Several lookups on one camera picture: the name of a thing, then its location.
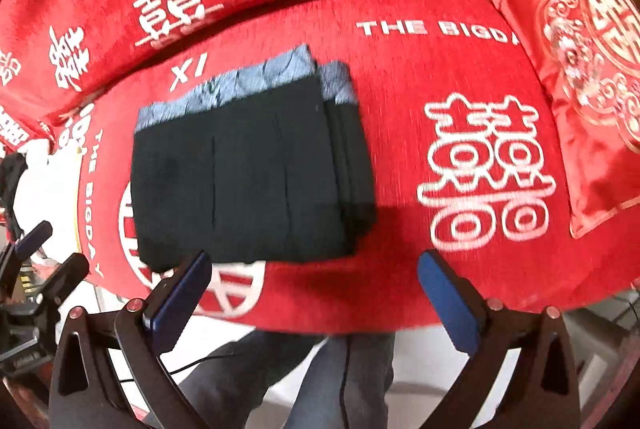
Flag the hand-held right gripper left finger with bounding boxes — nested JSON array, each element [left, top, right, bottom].
[[47, 250, 213, 429]]

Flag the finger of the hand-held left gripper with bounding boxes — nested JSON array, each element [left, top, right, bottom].
[[34, 253, 90, 306], [14, 220, 54, 261]]

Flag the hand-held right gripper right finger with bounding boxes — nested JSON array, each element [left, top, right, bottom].
[[417, 249, 582, 429]]

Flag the black pants with grey lining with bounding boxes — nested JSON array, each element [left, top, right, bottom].
[[131, 43, 379, 274]]

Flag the white cloth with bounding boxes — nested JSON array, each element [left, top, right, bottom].
[[10, 141, 85, 262]]

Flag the dark cloth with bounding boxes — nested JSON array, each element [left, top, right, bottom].
[[0, 154, 29, 232]]

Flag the person's left leg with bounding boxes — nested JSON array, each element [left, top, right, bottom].
[[177, 331, 326, 429]]

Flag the person's leg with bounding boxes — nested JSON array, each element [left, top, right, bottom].
[[177, 331, 326, 429], [295, 333, 397, 429]]

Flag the person's right leg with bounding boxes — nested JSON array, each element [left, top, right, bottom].
[[295, 333, 397, 429]]

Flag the red printed sofa cover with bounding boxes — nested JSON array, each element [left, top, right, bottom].
[[0, 0, 640, 335]]

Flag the red embroidered cushion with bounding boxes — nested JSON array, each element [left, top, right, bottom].
[[490, 0, 640, 240]]

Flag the black cable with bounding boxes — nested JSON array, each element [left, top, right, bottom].
[[117, 346, 238, 382], [339, 334, 353, 429]]

